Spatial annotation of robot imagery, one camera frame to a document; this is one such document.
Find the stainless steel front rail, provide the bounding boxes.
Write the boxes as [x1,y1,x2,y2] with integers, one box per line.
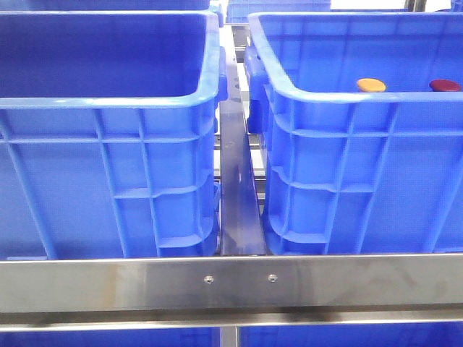
[1,254,462,332]

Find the blue plastic crate left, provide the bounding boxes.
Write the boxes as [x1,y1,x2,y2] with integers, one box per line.
[1,11,227,260]

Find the red mushroom push button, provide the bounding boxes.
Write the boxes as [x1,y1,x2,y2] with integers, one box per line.
[429,79,462,93]

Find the blue plastic crate right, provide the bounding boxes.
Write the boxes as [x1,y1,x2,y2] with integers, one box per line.
[246,12,462,254]

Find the yellow mushroom push button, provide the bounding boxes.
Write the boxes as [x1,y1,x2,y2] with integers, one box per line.
[357,77,386,93]

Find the blue crate far centre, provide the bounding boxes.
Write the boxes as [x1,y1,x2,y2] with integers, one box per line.
[226,0,331,24]

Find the blue crate behind left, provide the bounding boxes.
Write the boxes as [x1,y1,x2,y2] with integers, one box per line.
[1,0,224,27]

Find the blue crate lower left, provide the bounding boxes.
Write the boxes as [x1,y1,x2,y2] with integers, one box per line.
[1,327,221,346]

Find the blue crate lower right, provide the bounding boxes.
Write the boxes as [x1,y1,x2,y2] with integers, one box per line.
[240,322,462,347]

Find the blue plastic crate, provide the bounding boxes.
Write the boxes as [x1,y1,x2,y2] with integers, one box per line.
[246,12,462,254]
[1,11,227,260]

